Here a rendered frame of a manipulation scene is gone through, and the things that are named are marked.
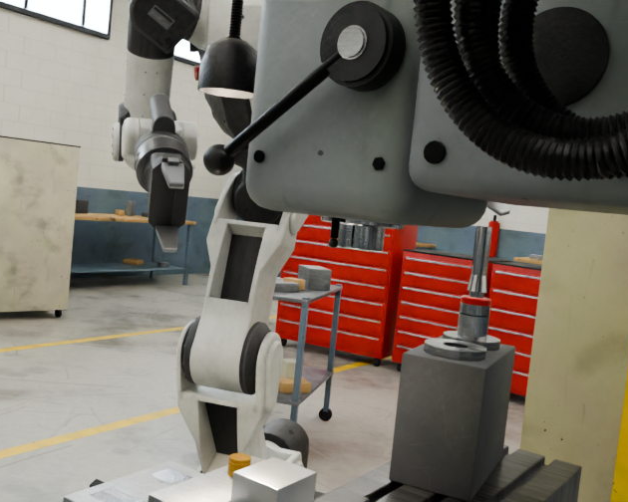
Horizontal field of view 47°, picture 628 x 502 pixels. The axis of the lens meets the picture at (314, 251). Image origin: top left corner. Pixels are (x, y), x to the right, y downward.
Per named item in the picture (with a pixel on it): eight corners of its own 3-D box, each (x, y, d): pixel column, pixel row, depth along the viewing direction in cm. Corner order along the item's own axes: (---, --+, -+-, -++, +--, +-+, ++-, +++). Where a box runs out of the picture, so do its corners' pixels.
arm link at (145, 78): (111, 140, 153) (116, 38, 141) (172, 144, 157) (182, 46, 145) (113, 167, 144) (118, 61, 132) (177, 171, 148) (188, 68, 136)
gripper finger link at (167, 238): (181, 248, 105) (176, 225, 110) (158, 247, 104) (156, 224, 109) (180, 257, 106) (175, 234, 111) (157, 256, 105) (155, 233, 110)
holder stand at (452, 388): (387, 480, 103) (402, 343, 102) (431, 441, 123) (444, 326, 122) (471, 503, 98) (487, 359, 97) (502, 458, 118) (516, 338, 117)
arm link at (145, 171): (135, 232, 109) (131, 193, 118) (198, 233, 112) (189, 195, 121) (140, 156, 102) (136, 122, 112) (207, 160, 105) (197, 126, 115)
